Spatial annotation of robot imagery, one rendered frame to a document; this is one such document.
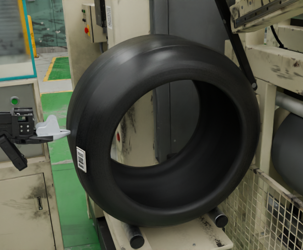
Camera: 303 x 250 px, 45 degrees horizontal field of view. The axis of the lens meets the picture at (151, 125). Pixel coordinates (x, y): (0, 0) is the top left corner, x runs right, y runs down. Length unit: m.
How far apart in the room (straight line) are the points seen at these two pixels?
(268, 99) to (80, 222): 1.77
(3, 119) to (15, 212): 0.85
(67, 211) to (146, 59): 2.15
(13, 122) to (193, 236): 0.70
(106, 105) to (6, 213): 1.01
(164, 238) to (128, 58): 0.64
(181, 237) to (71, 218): 1.65
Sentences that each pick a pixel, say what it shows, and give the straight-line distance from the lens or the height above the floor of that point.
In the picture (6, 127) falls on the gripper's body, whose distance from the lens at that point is 1.02.
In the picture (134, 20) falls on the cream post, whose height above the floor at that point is 1.50.
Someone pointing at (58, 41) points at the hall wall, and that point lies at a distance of 10.03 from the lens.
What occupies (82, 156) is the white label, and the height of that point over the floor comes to 1.21.
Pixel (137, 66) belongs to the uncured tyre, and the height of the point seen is 1.42.
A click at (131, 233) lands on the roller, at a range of 1.14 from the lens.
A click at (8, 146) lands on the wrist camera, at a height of 1.23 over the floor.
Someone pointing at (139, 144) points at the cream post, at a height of 1.05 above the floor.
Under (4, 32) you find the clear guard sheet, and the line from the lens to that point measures 1.56.
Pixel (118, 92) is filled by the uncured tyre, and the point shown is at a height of 1.37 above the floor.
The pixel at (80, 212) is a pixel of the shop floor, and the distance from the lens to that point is 2.91.
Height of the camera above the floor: 1.62
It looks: 21 degrees down
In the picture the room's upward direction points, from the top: 2 degrees counter-clockwise
